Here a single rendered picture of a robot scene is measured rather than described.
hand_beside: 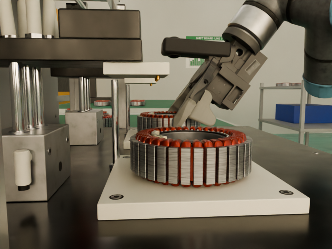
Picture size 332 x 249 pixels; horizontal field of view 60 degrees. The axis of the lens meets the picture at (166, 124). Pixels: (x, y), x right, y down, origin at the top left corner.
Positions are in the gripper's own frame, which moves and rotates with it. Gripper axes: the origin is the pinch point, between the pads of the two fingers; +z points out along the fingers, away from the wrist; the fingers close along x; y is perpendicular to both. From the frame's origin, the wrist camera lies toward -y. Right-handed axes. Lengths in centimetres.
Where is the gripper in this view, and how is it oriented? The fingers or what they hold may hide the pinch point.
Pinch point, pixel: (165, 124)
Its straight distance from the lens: 50.9
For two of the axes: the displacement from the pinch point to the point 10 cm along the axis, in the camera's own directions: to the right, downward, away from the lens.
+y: 8.0, 5.8, 1.3
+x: -0.8, -1.1, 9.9
